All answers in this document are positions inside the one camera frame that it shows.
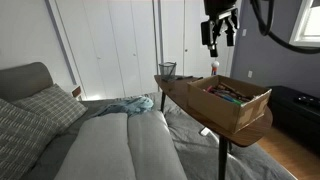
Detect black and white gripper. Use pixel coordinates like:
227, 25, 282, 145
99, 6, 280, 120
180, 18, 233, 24
203, 0, 240, 47

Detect brown cardboard box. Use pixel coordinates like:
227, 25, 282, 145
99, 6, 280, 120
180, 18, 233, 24
186, 74, 273, 135

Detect dark pen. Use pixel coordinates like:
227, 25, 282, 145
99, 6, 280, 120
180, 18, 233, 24
176, 75, 204, 82

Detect colourful pens bundle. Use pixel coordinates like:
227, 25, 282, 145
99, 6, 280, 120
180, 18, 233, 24
203, 83, 256, 106

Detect black mesh pen cup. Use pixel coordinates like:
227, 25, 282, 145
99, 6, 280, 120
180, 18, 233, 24
158, 61, 178, 80

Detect brown oval wooden table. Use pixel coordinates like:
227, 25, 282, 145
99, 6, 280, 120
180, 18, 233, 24
153, 74, 274, 180

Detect white framed window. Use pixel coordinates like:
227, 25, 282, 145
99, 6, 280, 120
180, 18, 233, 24
288, 0, 320, 48

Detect white closet doors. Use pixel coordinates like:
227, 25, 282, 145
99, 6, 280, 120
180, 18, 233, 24
54, 0, 236, 100

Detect small white object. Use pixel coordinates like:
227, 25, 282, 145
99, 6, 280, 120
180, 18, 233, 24
199, 126, 212, 137

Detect black low cabinet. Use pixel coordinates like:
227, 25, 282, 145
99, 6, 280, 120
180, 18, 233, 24
266, 85, 320, 154

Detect black device on cabinet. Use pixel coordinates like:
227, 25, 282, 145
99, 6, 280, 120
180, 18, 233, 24
293, 94, 320, 109

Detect blue crumpled cloth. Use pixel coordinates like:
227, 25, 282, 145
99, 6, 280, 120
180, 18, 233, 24
89, 95, 155, 118

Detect grey sofa bed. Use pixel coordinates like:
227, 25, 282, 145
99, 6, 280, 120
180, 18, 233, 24
20, 91, 298, 180

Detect light grey folded blanket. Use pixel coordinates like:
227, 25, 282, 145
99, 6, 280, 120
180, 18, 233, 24
53, 110, 188, 180

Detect small wooden nightstand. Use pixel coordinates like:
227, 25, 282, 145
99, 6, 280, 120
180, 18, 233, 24
70, 85, 83, 100

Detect grey plaid pillow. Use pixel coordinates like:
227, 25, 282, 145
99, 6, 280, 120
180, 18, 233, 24
11, 83, 89, 135

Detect grey upholstered headboard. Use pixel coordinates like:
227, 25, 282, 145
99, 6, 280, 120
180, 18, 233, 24
0, 61, 54, 103

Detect grey dashed pattern pillow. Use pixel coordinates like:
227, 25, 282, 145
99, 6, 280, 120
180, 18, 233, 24
0, 97, 60, 180

